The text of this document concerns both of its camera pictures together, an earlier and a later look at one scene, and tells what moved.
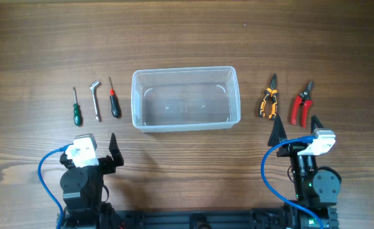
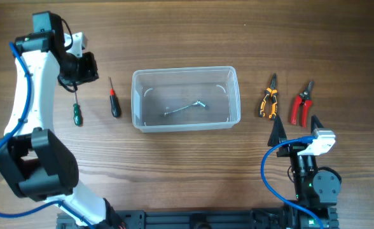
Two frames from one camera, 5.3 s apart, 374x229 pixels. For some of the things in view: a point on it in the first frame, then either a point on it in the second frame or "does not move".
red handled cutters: x=303 y=99 does not move
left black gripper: x=105 y=162 to x=87 y=67
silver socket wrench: x=93 y=86 to x=198 y=102
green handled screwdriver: x=77 y=117 does not move
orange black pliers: x=271 y=93 does not move
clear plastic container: x=185 y=98 does not move
